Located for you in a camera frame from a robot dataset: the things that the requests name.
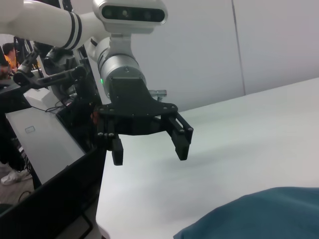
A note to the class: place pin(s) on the white cabinet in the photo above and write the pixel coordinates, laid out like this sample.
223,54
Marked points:
49,144

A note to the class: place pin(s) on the white sneaker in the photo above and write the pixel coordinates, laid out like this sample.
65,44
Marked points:
15,177

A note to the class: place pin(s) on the black stand frame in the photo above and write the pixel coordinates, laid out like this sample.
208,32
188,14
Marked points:
49,199

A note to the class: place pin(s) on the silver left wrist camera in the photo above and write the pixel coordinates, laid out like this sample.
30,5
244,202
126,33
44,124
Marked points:
129,13

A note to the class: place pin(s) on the person in orange shirt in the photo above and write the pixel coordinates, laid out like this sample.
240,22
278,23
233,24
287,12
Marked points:
10,56

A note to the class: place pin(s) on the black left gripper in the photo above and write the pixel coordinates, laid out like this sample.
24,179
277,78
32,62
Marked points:
132,107

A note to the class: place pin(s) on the teal t-shirt with FREE print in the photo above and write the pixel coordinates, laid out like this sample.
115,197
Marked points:
261,214

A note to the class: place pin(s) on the white and silver left robot arm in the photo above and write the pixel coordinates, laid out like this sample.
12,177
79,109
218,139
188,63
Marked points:
74,27

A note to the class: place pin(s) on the small white box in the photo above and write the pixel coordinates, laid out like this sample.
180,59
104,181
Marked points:
37,98

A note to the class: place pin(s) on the black round machine head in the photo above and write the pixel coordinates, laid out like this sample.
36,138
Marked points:
58,59

